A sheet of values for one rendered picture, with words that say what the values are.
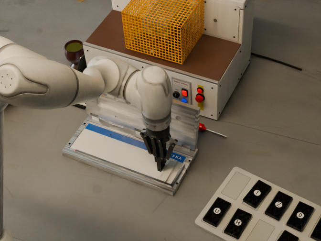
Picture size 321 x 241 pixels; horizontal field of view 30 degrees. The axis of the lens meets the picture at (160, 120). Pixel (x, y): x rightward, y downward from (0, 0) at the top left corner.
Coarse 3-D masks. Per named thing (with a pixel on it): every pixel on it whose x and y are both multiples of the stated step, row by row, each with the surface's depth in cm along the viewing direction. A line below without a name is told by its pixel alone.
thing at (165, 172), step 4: (168, 160) 206; (172, 160) 206; (176, 160) 206; (168, 164) 205; (172, 164) 205; (164, 168) 204; (168, 168) 204; (172, 168) 204; (160, 172) 203; (164, 172) 203; (168, 172) 203; (160, 176) 202; (164, 176) 202; (168, 176) 202; (164, 180) 201
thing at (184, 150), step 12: (96, 120) 223; (120, 132) 218; (132, 132) 218; (168, 144) 213; (72, 156) 212; (84, 156) 211; (192, 156) 208; (108, 168) 207; (132, 180) 205; (144, 180) 203; (180, 180) 202; (168, 192) 200
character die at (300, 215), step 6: (300, 204) 193; (306, 204) 193; (294, 210) 191; (300, 210) 191; (306, 210) 191; (312, 210) 192; (294, 216) 191; (300, 216) 190; (306, 216) 191; (288, 222) 189; (294, 222) 189; (300, 222) 189; (294, 228) 188; (300, 228) 187
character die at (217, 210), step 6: (216, 204) 196; (222, 204) 195; (228, 204) 195; (210, 210) 194; (216, 210) 193; (222, 210) 194; (204, 216) 192; (210, 216) 192; (216, 216) 192; (222, 216) 192; (210, 222) 190; (216, 222) 191
